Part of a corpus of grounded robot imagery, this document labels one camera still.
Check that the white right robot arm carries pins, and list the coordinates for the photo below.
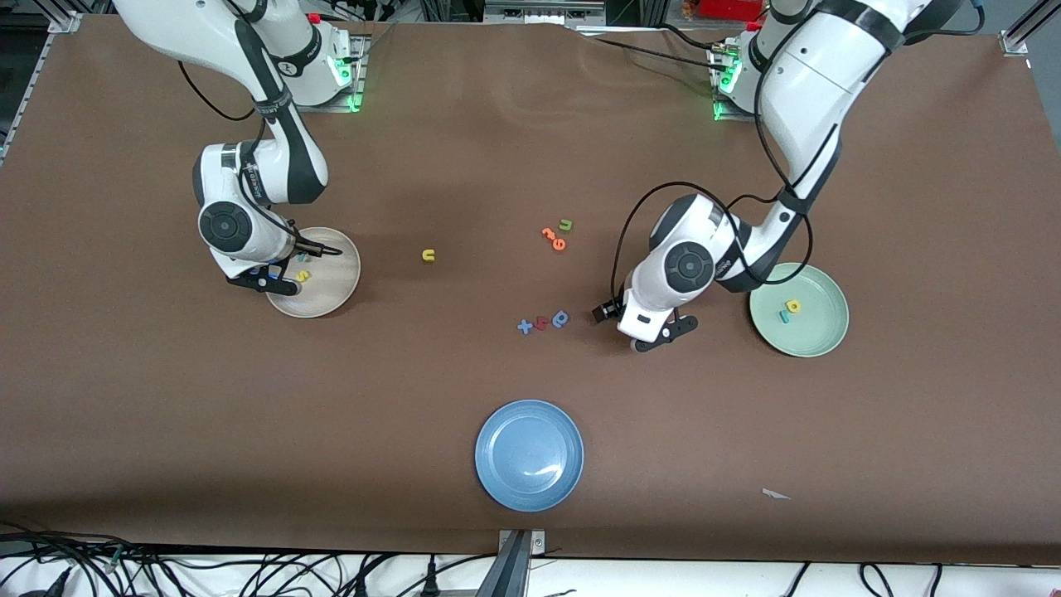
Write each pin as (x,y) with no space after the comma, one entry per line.
(228,224)

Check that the beige round plate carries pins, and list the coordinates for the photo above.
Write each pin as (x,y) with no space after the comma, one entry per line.
(331,290)

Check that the blue foam letter a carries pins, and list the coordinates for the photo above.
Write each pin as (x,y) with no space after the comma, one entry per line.
(557,322)

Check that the blue round plate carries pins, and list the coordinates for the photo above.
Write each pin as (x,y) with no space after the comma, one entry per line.
(530,456)

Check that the pale green round plate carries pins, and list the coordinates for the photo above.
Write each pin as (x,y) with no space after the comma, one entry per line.
(808,332)

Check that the small white paper scrap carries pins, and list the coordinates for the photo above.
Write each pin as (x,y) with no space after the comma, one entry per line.
(773,494)

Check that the brown table cover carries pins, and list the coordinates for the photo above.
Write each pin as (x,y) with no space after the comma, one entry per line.
(497,124)

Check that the grey metal box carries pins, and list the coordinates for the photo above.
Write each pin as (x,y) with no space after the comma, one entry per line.
(539,10)

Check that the red box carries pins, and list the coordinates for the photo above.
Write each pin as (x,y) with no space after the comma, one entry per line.
(729,8)

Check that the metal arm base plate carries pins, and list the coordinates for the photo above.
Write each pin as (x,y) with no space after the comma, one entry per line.
(719,116)
(360,75)

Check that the aluminium profile bracket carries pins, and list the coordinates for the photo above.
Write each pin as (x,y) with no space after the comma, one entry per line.
(518,572)

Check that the aluminium frame corner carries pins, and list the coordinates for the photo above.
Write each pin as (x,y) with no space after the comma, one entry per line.
(1024,29)
(66,21)

